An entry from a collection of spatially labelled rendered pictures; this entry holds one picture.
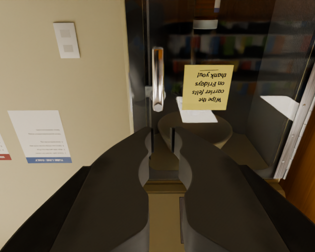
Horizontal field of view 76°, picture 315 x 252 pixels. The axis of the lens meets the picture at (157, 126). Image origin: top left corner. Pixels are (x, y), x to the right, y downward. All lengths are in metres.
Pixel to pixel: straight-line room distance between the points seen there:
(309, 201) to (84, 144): 0.81
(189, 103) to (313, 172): 0.30
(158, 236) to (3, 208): 1.13
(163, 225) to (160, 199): 0.05
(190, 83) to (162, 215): 0.27
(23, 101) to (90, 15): 0.44
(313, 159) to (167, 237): 0.34
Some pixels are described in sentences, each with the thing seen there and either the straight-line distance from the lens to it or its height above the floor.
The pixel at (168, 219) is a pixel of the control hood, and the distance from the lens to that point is 0.45.
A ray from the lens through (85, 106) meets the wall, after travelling 0.88.
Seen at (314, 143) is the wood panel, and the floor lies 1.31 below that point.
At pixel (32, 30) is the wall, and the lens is 0.87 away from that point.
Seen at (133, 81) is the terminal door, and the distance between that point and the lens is 0.33.
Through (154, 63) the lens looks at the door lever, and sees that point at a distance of 0.27.
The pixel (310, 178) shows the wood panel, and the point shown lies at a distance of 0.54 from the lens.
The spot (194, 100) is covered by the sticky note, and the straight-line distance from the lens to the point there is 0.35.
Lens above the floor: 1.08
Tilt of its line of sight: 29 degrees up
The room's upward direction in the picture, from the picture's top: 180 degrees clockwise
